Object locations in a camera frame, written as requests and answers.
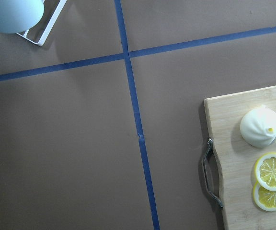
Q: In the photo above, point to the bamboo cutting board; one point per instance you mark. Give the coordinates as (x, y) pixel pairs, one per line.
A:
(236, 158)

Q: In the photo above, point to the white steamed bun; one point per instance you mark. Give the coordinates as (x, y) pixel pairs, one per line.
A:
(258, 127)

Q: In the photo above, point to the light blue cup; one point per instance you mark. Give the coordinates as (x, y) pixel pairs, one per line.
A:
(19, 15)

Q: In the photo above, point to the white wire cup rack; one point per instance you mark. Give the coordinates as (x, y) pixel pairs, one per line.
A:
(39, 33)

